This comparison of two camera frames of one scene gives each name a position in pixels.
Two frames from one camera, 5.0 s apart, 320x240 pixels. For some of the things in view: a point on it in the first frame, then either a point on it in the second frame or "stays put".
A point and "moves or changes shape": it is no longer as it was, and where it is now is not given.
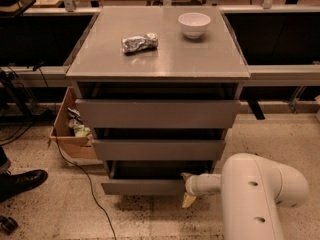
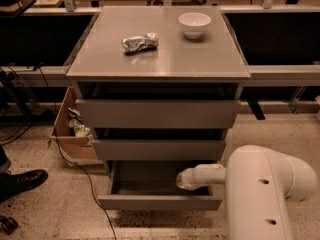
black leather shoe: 11,184 stays put
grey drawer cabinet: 160,87 stays put
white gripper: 192,185 to 192,179
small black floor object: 8,224 stays put
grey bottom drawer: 151,177 moves or changes shape
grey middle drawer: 159,149 stays put
